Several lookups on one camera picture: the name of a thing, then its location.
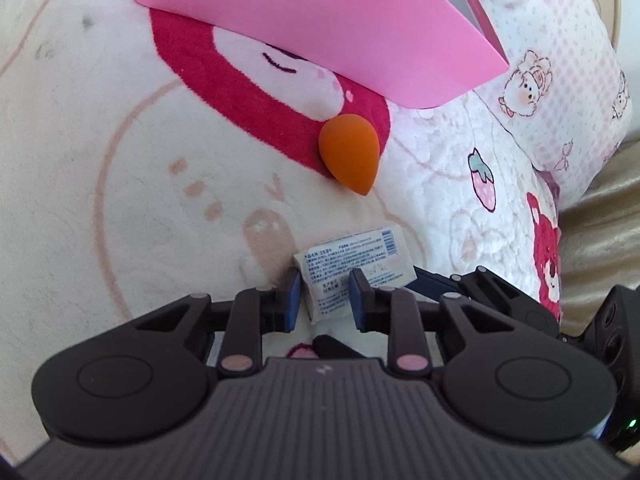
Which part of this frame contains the small white packet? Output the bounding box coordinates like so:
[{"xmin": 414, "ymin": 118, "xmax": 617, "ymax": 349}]
[{"xmin": 292, "ymin": 224, "xmax": 419, "ymax": 326}]

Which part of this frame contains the orange makeup sponge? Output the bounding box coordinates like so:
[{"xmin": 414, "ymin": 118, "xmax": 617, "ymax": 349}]
[{"xmin": 319, "ymin": 114, "xmax": 380, "ymax": 196}]

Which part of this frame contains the bear print bed blanket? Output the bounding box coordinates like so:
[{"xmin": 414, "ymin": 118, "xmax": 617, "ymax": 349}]
[{"xmin": 1, "ymin": 0, "xmax": 558, "ymax": 463}]

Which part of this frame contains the pink checked pillow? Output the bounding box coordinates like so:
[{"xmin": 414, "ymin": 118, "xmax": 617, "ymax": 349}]
[{"xmin": 477, "ymin": 0, "xmax": 632, "ymax": 208}]

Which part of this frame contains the pink cardboard box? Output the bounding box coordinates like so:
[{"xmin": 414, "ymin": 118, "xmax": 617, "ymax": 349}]
[{"xmin": 136, "ymin": 0, "xmax": 509, "ymax": 108}]

